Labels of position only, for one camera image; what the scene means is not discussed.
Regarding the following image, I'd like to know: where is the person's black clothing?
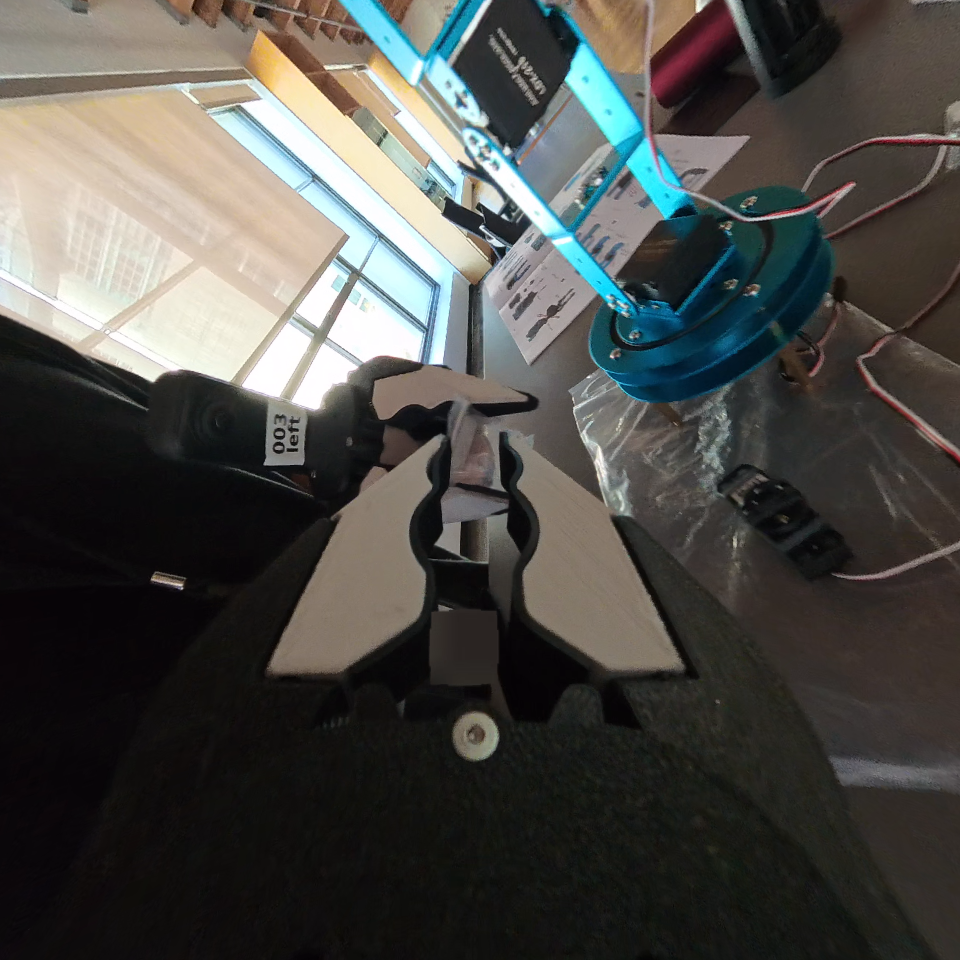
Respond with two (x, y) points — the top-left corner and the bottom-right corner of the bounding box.
(0, 315), (331, 960)

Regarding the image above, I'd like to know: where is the large clear plastic bag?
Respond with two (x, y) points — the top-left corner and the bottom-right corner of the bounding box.
(567, 300), (960, 789)

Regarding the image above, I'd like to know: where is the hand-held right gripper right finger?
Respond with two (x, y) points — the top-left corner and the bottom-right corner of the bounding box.
(498, 436), (689, 682)

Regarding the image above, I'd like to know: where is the black cylindrical object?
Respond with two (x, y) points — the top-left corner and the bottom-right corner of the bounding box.
(738, 0), (843, 99)

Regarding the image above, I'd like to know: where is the assembly instruction manual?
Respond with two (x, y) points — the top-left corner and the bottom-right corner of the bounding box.
(483, 135), (751, 366)

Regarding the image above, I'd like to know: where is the black office chair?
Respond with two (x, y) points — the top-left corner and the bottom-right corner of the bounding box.
(442, 196), (526, 249)

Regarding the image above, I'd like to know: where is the large glass window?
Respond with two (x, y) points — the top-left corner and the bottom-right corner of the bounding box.
(0, 97), (444, 421)

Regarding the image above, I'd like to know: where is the blue toy robot arm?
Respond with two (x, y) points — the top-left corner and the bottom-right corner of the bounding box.
(337, 0), (837, 429)

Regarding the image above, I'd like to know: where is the red white servo cable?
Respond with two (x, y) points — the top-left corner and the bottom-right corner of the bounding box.
(801, 135), (960, 235)
(622, 0), (852, 225)
(831, 258), (960, 585)

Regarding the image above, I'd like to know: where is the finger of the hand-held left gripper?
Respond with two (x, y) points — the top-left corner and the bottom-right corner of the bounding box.
(366, 429), (450, 498)
(371, 363), (541, 429)

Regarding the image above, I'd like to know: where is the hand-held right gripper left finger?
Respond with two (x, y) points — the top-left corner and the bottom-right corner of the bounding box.
(266, 435), (451, 682)

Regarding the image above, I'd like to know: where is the black servo motor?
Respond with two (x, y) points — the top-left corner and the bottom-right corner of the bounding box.
(716, 465), (855, 582)

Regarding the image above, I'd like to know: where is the dark grey desk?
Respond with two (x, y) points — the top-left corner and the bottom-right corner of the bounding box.
(463, 0), (960, 960)

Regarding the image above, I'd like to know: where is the clear zip bag of screws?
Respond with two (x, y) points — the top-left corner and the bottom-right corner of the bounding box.
(442, 397), (520, 526)

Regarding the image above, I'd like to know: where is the dark red metal tube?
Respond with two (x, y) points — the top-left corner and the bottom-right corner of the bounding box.
(648, 0), (744, 106)

